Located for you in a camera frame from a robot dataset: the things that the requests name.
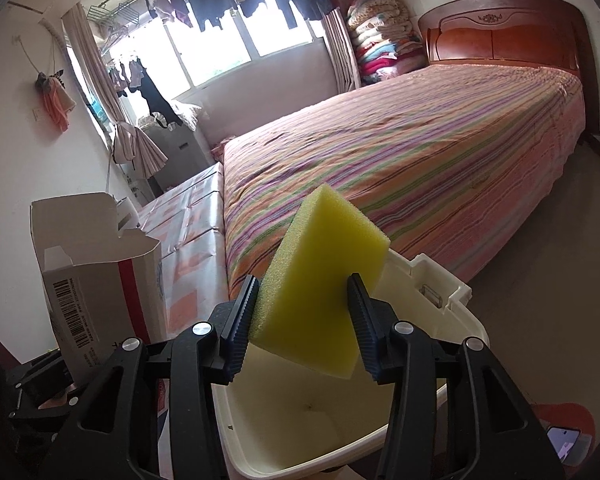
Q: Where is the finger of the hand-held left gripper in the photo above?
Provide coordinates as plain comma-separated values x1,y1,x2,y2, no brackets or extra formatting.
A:
9,396,82,422
12,351,76,392

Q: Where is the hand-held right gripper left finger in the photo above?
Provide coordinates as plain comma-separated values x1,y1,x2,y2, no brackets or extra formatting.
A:
37,275,261,480

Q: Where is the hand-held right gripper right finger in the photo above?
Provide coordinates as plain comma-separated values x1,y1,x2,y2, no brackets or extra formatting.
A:
347,272,566,480

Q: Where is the yellow sponge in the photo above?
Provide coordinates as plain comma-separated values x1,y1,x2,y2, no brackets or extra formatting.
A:
247,183,392,381

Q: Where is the cream plastic bin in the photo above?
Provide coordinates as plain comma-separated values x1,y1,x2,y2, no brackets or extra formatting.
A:
212,252,491,478

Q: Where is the white cardboard box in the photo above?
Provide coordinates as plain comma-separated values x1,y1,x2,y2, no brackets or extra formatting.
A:
30,192,162,386

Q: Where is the orange checked tablecloth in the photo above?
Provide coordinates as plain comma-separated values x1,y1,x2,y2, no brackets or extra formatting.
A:
130,162,233,346

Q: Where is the striped bed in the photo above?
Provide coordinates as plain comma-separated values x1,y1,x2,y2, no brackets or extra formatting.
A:
222,62,586,286

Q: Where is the pink folded cloth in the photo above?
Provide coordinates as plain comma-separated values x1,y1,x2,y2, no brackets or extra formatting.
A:
211,136,238,158

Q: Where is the red stool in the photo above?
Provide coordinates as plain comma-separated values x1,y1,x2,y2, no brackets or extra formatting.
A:
535,402,598,480

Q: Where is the tied striped curtain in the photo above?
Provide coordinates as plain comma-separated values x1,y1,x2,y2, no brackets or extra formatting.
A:
62,5,168,178

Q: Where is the smartphone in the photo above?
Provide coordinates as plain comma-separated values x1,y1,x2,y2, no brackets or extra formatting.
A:
547,425,593,466

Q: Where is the black hanging garment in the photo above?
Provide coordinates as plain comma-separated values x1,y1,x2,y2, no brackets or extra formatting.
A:
139,60,183,128

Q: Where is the pink hanging cloth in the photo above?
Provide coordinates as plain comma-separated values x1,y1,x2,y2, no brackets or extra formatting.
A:
36,71,77,133

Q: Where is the small hanging laundry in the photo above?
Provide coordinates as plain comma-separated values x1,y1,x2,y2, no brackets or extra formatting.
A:
107,57,146,98

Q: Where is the white framed window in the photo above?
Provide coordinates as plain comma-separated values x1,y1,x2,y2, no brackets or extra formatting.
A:
165,0,331,86

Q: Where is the stack of folded quilts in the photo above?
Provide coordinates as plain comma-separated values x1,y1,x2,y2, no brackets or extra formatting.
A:
347,0,428,86

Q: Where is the wooden headboard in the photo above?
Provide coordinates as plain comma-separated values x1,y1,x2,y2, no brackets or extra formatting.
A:
418,0,600,133

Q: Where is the metal wire rack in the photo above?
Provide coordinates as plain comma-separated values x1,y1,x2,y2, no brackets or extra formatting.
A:
87,2,141,36

